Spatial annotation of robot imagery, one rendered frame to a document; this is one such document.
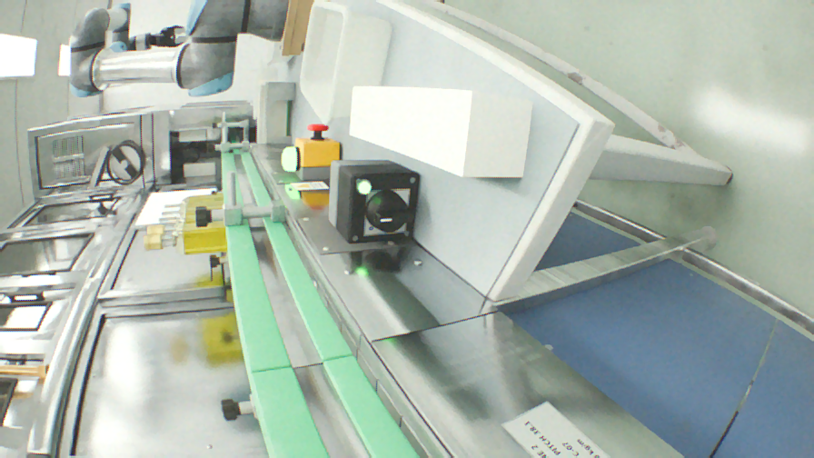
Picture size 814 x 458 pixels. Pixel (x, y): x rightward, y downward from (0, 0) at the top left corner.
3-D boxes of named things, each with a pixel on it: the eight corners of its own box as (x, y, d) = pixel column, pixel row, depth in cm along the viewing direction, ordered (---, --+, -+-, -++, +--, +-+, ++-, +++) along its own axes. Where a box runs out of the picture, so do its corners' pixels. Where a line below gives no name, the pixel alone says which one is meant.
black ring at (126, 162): (145, 181, 156) (110, 184, 146) (143, 139, 149) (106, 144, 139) (143, 184, 152) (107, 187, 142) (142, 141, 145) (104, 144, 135)
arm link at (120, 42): (107, 34, 86) (115, 31, 94) (105, 64, 92) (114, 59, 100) (125, 31, 90) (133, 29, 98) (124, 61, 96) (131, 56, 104)
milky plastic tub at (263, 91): (281, 145, 125) (256, 146, 121) (284, 82, 117) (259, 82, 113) (290, 154, 111) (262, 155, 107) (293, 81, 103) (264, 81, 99)
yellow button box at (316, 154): (330, 171, 75) (293, 173, 71) (332, 134, 72) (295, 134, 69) (341, 180, 69) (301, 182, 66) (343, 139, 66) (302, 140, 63)
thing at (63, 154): (183, 158, 221) (73, 170, 180) (183, 103, 208) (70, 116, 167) (171, 184, 164) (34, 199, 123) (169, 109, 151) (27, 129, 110)
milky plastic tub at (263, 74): (272, 85, 155) (253, 85, 151) (281, 61, 135) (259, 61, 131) (272, 121, 154) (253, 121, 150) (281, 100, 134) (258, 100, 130)
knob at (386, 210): (400, 226, 44) (414, 237, 41) (363, 229, 42) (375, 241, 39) (404, 188, 43) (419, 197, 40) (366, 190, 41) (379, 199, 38)
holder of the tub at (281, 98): (282, 161, 127) (260, 162, 123) (285, 82, 117) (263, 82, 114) (291, 172, 113) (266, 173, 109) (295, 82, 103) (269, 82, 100)
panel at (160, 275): (219, 193, 155) (149, 199, 140) (219, 186, 154) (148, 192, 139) (226, 296, 82) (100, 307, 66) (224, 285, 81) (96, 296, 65)
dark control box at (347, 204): (387, 216, 52) (327, 221, 48) (392, 159, 50) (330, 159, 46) (416, 239, 46) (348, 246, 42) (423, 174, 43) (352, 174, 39)
